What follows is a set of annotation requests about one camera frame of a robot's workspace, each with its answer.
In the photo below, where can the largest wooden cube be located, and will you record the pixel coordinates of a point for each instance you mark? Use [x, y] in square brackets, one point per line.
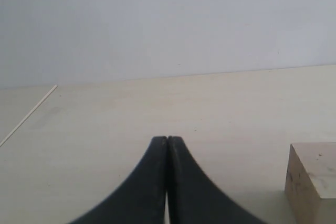
[310, 182]

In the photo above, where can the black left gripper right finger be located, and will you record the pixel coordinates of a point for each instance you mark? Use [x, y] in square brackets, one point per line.
[192, 196]

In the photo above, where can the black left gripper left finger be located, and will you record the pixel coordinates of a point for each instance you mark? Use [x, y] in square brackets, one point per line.
[141, 197]

